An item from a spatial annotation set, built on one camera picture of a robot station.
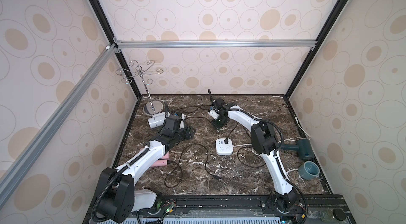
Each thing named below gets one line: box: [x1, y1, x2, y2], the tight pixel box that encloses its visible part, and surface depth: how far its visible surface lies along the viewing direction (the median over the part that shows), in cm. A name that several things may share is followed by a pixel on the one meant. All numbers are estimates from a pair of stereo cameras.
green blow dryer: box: [281, 138, 315, 162], surface depth 89 cm
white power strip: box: [215, 137, 234, 156], surface depth 92 cm
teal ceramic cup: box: [298, 160, 320, 181], surface depth 82 cm
